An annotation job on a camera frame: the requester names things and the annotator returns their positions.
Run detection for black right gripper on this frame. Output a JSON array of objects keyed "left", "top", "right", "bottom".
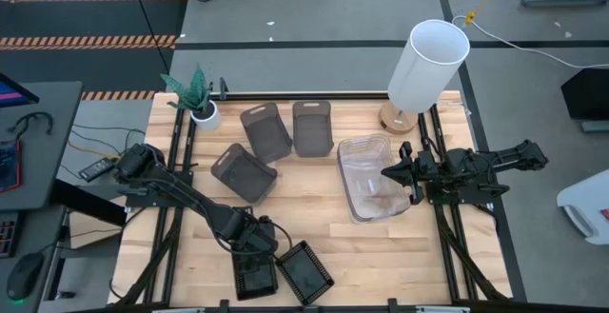
[{"left": 380, "top": 140, "right": 437, "bottom": 205}]

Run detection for smoky grey plastic bin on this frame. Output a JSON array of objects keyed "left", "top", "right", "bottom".
[
  {"left": 291, "top": 100, "right": 335, "bottom": 158},
  {"left": 240, "top": 102, "right": 294, "bottom": 165},
  {"left": 210, "top": 143, "right": 279, "bottom": 205}
]

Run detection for round wooden lamp base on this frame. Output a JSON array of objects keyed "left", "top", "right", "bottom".
[{"left": 379, "top": 101, "right": 420, "bottom": 136}]

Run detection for white cylindrical lamp shade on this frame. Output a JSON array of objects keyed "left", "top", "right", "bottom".
[{"left": 387, "top": 19, "right": 471, "bottom": 114}]

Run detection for white plant pot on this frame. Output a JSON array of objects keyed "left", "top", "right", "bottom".
[{"left": 189, "top": 99, "right": 222, "bottom": 132}]

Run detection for green artificial plant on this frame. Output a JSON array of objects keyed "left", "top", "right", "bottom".
[{"left": 160, "top": 64, "right": 213, "bottom": 114}]

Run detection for white plastic object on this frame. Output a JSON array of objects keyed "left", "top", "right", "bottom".
[{"left": 556, "top": 168, "right": 609, "bottom": 246}]

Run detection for black box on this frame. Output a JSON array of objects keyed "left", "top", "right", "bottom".
[{"left": 560, "top": 68, "right": 609, "bottom": 122}]

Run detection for grey desk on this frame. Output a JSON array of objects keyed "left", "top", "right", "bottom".
[{"left": 0, "top": 81, "right": 84, "bottom": 212}]

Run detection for black computer mouse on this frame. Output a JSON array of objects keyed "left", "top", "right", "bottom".
[{"left": 6, "top": 251, "right": 45, "bottom": 302}]

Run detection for black keyboard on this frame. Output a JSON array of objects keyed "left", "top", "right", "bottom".
[{"left": 0, "top": 212, "right": 20, "bottom": 260}]

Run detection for dark blue mouse pad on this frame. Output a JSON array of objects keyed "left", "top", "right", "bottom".
[{"left": 0, "top": 140, "right": 24, "bottom": 194}]

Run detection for computer monitor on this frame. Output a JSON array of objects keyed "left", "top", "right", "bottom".
[{"left": 0, "top": 72, "right": 40, "bottom": 109}]

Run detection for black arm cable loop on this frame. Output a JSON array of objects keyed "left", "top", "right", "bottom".
[{"left": 256, "top": 215, "right": 294, "bottom": 257}]

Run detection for black aluminium frame rail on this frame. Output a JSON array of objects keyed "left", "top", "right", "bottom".
[{"left": 208, "top": 91, "right": 389, "bottom": 101}]

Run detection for white power cable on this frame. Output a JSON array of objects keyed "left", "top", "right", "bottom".
[{"left": 451, "top": 14, "right": 609, "bottom": 70}]

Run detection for black floor cables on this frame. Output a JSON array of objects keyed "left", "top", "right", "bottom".
[{"left": 61, "top": 123, "right": 147, "bottom": 162}]

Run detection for thin black hanging cable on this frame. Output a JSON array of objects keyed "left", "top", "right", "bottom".
[{"left": 127, "top": 0, "right": 171, "bottom": 74}]

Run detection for black cord on desk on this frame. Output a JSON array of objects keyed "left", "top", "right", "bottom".
[{"left": 7, "top": 111, "right": 54, "bottom": 141}]

